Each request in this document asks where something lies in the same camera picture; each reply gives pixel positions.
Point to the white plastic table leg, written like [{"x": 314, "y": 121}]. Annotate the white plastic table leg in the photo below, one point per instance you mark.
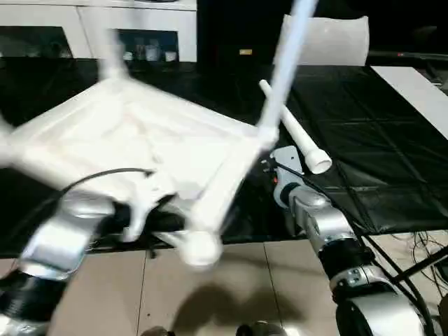
[
  {"x": 113, "y": 56},
  {"x": 287, "y": 63},
  {"x": 301, "y": 140}
]

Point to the white cabinet with glass doors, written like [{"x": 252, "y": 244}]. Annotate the white cabinet with glass doors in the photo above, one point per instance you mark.
[{"x": 91, "y": 28}]

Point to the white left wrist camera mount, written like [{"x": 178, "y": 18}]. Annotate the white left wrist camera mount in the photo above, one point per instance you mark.
[{"x": 143, "y": 203}]

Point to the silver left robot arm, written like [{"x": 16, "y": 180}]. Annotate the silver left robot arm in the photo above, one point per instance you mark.
[{"x": 63, "y": 238}]

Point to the black metal stand leg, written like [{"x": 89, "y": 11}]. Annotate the black metal stand leg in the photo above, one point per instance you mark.
[{"x": 420, "y": 264}]

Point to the small yellow label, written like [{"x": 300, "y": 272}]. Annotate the small yellow label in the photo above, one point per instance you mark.
[{"x": 246, "y": 52}]

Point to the white flat sheet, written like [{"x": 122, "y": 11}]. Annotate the white flat sheet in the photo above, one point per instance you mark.
[{"x": 416, "y": 94}]

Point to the white plastic table top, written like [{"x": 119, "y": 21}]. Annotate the white plastic table top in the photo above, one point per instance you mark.
[{"x": 126, "y": 133}]

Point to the white flat panel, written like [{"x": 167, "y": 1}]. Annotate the white flat panel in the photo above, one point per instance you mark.
[{"x": 329, "y": 40}]

